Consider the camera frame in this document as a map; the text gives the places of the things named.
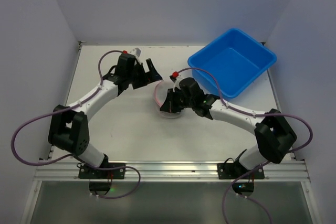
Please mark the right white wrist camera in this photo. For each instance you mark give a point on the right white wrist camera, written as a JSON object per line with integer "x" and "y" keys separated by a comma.
{"x": 177, "y": 81}

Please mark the white mesh laundry bag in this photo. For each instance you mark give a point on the white mesh laundry bag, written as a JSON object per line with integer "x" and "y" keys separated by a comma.
{"x": 159, "y": 96}

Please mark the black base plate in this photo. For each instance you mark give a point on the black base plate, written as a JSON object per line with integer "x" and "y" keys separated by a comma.
{"x": 232, "y": 169}
{"x": 105, "y": 171}

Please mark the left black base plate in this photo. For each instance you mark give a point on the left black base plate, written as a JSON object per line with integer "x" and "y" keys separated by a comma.
{"x": 105, "y": 171}

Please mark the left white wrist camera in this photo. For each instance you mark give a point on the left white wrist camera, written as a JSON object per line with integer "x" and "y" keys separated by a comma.
{"x": 136, "y": 52}

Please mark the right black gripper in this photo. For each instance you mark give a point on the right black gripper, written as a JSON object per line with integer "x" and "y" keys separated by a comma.
{"x": 173, "y": 99}

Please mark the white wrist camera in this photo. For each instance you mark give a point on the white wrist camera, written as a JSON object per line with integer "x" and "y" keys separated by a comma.
{"x": 136, "y": 52}
{"x": 177, "y": 81}

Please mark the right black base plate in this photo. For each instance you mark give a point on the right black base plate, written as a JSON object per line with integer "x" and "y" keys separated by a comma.
{"x": 232, "y": 169}

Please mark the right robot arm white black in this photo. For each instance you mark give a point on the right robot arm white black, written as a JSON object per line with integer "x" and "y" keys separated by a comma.
{"x": 274, "y": 135}

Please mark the blue plastic tub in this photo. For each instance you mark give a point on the blue plastic tub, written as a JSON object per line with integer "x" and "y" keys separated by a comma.
{"x": 230, "y": 63}

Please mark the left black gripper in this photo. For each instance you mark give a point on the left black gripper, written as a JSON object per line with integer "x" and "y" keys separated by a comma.
{"x": 143, "y": 74}

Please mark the aluminium mounting rail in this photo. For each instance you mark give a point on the aluminium mounting rail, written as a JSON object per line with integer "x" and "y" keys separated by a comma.
{"x": 287, "y": 171}

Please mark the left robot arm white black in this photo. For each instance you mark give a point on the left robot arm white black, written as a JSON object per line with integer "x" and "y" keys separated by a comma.
{"x": 69, "y": 128}

